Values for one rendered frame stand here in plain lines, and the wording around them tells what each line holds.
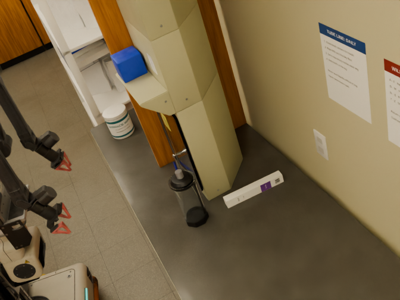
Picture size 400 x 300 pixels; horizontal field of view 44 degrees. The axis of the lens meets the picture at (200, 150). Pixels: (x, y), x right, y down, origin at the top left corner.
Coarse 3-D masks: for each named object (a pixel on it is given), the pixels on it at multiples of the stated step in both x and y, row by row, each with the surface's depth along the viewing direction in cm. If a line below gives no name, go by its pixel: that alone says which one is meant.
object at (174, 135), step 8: (168, 120) 203; (176, 120) 190; (176, 128) 195; (168, 136) 224; (176, 136) 204; (176, 144) 214; (184, 144) 196; (176, 152) 226; (184, 160) 216; (184, 168) 228; (192, 168) 206; (200, 184) 209
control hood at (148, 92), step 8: (120, 80) 198; (136, 80) 194; (144, 80) 192; (152, 80) 190; (128, 88) 191; (136, 88) 189; (144, 88) 188; (152, 88) 186; (160, 88) 184; (136, 96) 184; (144, 96) 183; (152, 96) 181; (160, 96) 181; (168, 96) 182; (144, 104) 180; (152, 104) 181; (160, 104) 182; (168, 104) 184; (160, 112) 184; (168, 112) 186
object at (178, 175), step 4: (176, 172) 192; (180, 172) 192; (184, 172) 196; (188, 172) 195; (172, 176) 196; (176, 176) 193; (180, 176) 193; (184, 176) 194; (188, 176) 193; (192, 176) 195; (172, 180) 194; (176, 180) 193; (180, 180) 193; (184, 180) 192; (188, 180) 192; (172, 184) 193; (176, 184) 192; (180, 184) 192; (184, 184) 192
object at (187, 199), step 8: (168, 184) 195; (176, 192) 195; (184, 192) 193; (192, 192) 195; (184, 200) 196; (192, 200) 197; (184, 208) 200; (192, 208) 199; (200, 208) 201; (192, 216) 201; (200, 216) 202
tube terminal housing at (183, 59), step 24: (192, 24) 181; (144, 48) 184; (168, 48) 173; (192, 48) 181; (168, 72) 178; (192, 72) 182; (216, 72) 201; (192, 96) 187; (216, 96) 201; (192, 120) 192; (216, 120) 202; (192, 144) 197; (216, 144) 202; (216, 168) 208; (216, 192) 214
